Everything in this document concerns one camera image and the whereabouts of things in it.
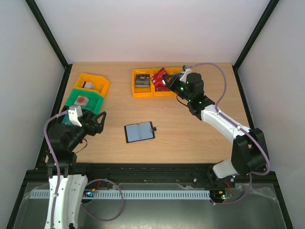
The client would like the black card holder wallet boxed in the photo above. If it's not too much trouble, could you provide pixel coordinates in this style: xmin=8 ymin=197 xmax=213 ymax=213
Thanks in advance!
xmin=124 ymin=122 xmax=157 ymax=143

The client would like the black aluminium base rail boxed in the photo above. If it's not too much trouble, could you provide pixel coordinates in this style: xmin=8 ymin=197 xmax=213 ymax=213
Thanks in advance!
xmin=22 ymin=163 xmax=279 ymax=188

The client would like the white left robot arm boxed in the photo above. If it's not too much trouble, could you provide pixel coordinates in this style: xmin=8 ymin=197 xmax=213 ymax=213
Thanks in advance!
xmin=43 ymin=107 xmax=107 ymax=229

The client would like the black right rear frame post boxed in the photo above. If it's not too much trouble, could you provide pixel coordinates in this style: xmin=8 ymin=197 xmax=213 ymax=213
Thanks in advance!
xmin=233 ymin=0 xmax=281 ymax=69

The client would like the white slotted cable duct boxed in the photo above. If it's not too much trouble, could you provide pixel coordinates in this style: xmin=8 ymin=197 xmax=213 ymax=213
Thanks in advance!
xmin=28 ymin=188 xmax=211 ymax=200

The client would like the silver card stack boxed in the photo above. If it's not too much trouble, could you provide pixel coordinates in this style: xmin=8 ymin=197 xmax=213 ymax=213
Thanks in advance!
xmin=82 ymin=81 xmax=95 ymax=89

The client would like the black card stack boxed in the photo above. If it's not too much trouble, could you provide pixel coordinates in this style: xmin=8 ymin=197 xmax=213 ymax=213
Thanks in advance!
xmin=135 ymin=74 xmax=150 ymax=87

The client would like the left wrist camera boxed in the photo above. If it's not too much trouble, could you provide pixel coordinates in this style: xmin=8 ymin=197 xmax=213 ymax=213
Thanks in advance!
xmin=68 ymin=105 xmax=82 ymax=127

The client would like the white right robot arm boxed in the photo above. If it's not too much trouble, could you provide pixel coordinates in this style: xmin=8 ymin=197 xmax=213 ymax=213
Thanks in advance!
xmin=163 ymin=72 xmax=270 ymax=187

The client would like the yellow bin left side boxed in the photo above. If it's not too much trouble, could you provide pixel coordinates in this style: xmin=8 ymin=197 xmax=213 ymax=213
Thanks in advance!
xmin=73 ymin=73 xmax=111 ymax=97

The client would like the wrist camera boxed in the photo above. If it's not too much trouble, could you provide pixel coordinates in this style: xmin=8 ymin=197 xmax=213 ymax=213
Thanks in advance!
xmin=68 ymin=105 xmax=82 ymax=127
xmin=180 ymin=65 xmax=192 ymax=83

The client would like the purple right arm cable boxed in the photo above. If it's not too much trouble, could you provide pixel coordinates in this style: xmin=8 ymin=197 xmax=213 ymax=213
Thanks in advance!
xmin=188 ymin=62 xmax=271 ymax=206

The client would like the yellow bin with red cards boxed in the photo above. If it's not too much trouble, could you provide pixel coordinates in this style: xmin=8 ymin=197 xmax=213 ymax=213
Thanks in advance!
xmin=152 ymin=69 xmax=173 ymax=96

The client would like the yellow bin with blue cards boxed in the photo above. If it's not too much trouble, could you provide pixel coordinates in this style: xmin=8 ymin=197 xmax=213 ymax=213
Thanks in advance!
xmin=169 ymin=67 xmax=182 ymax=75

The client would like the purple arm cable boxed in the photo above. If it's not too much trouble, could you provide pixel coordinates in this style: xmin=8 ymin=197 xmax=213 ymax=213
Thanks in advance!
xmin=188 ymin=62 xmax=271 ymax=206
xmin=43 ymin=112 xmax=71 ymax=229

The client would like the green bin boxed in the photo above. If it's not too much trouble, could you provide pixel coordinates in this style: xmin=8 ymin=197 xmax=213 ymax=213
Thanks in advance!
xmin=65 ymin=89 xmax=104 ymax=114

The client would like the red round card stack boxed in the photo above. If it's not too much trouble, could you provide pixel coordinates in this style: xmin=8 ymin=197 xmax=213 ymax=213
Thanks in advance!
xmin=73 ymin=95 xmax=89 ymax=107

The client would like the yellow bin with black cards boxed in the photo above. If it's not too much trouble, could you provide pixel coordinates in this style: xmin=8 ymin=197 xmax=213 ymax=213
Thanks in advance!
xmin=132 ymin=68 xmax=153 ymax=98

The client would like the black left rear frame post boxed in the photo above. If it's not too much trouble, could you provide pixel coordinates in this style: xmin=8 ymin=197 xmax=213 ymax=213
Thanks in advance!
xmin=25 ymin=0 xmax=70 ymax=70

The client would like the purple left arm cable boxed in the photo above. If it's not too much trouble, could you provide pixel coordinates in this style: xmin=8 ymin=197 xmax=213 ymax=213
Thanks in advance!
xmin=43 ymin=112 xmax=71 ymax=229

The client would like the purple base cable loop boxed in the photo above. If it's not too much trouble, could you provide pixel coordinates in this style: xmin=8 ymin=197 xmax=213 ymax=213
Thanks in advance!
xmin=81 ymin=179 xmax=124 ymax=222

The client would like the black frame post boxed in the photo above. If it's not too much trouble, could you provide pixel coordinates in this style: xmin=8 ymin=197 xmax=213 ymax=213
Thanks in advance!
xmin=233 ymin=0 xmax=281 ymax=69
xmin=25 ymin=0 xmax=70 ymax=70

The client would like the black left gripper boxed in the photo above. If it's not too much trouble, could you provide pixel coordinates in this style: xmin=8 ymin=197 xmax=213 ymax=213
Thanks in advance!
xmin=67 ymin=109 xmax=107 ymax=151

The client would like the teal card stack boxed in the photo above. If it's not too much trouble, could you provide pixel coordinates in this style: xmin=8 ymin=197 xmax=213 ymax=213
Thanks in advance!
xmin=61 ymin=114 xmax=72 ymax=125

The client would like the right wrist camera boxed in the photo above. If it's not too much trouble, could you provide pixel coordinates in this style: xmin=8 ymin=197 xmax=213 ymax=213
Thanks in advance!
xmin=180 ymin=65 xmax=192 ymax=83

